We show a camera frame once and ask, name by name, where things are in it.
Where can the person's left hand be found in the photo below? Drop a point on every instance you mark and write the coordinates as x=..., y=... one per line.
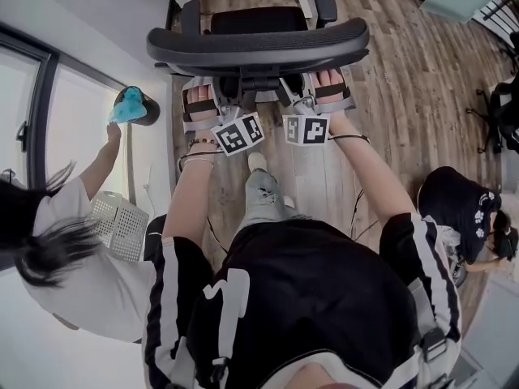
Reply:
x=200, y=95

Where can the white perforated basket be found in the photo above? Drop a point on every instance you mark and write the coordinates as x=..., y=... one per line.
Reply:
x=121, y=225

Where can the black office chair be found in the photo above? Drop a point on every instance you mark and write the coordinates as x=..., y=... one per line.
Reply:
x=259, y=43

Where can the person's right shoe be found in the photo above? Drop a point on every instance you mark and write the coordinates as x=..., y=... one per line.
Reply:
x=289, y=202

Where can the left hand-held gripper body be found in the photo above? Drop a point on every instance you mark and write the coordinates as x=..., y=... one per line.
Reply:
x=237, y=136

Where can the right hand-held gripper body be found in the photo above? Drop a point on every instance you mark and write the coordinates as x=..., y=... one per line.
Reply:
x=308, y=130

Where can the person's left forearm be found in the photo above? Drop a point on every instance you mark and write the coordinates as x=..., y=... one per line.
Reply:
x=190, y=197

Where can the person's black striped shirt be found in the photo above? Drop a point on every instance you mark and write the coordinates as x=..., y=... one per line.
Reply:
x=308, y=290

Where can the thin silver bangle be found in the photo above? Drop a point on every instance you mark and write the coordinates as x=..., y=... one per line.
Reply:
x=198, y=159

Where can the person's right hand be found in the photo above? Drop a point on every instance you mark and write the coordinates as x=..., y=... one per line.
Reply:
x=330, y=80

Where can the person's right forearm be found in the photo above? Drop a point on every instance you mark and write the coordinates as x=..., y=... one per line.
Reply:
x=373, y=176

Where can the person's face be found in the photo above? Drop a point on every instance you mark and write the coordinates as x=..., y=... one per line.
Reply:
x=324, y=377

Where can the black metal rack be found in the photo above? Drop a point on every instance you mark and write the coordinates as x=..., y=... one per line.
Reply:
x=498, y=10

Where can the black swivel chair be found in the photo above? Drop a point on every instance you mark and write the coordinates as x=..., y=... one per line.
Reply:
x=504, y=108

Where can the black wrist band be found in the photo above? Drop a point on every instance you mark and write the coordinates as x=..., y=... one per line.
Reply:
x=348, y=137

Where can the black framed window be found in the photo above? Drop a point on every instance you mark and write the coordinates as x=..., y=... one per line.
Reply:
x=16, y=116

